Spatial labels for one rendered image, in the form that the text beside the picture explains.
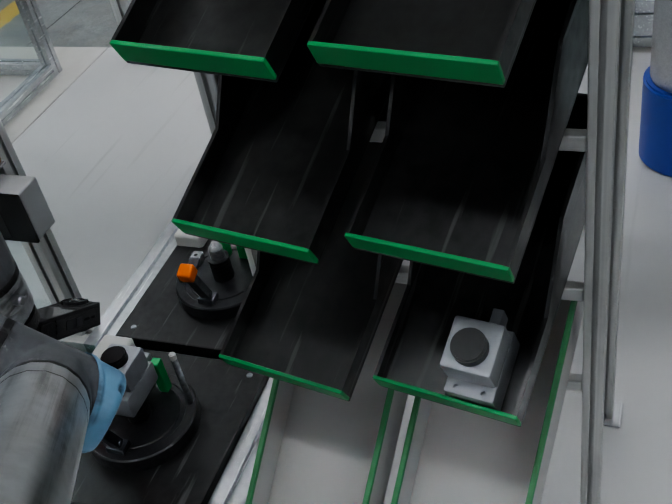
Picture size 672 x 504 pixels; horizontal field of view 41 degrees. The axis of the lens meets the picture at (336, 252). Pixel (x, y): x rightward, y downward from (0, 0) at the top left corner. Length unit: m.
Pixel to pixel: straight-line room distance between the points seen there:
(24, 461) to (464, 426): 0.49
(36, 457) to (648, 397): 0.86
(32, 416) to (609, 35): 0.46
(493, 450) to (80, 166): 1.21
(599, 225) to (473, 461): 0.28
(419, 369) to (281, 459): 0.24
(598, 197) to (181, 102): 1.37
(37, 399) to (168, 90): 1.49
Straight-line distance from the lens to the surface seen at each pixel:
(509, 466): 0.91
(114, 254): 1.62
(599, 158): 0.74
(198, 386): 1.17
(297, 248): 0.68
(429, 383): 0.80
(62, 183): 1.87
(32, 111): 2.17
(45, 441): 0.59
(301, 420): 0.97
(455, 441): 0.93
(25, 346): 0.75
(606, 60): 0.69
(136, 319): 1.30
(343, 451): 0.95
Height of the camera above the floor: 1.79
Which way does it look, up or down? 39 degrees down
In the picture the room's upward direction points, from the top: 12 degrees counter-clockwise
